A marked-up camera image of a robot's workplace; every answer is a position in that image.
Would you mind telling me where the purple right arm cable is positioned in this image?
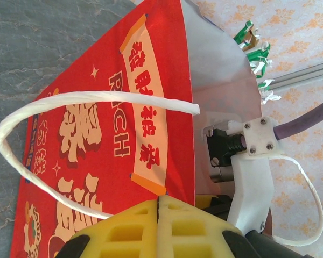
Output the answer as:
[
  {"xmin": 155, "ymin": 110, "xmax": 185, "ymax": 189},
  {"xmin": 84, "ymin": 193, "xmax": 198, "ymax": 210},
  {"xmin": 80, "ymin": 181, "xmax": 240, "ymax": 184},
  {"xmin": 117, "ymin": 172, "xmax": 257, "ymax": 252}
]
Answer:
[{"xmin": 273, "ymin": 96, "xmax": 323, "ymax": 141}]

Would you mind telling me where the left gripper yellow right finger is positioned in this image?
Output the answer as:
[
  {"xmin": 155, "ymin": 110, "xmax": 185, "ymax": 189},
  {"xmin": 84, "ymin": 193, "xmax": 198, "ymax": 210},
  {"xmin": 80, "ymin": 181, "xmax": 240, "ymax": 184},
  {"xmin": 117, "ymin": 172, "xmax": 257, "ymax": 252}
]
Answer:
[{"xmin": 159, "ymin": 195, "xmax": 262, "ymax": 258}]

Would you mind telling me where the aluminium frame post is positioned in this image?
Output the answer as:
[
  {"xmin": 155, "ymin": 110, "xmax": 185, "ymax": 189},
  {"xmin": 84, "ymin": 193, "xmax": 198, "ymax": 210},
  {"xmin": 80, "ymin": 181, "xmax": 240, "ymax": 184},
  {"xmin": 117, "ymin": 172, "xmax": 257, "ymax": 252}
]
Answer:
[{"xmin": 268, "ymin": 57, "xmax": 323, "ymax": 90}]

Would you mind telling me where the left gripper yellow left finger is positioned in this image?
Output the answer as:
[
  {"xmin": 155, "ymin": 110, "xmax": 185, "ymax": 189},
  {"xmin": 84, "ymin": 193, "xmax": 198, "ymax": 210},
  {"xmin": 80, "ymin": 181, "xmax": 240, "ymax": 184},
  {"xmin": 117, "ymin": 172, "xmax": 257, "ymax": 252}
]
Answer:
[{"xmin": 55, "ymin": 200, "xmax": 160, "ymax": 258}]

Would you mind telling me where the red paper takeout bag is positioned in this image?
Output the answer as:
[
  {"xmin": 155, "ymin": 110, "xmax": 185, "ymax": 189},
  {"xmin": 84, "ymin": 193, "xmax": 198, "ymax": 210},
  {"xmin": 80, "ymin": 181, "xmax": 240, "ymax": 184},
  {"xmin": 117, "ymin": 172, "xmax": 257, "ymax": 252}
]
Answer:
[{"xmin": 0, "ymin": 0, "xmax": 323, "ymax": 258}]

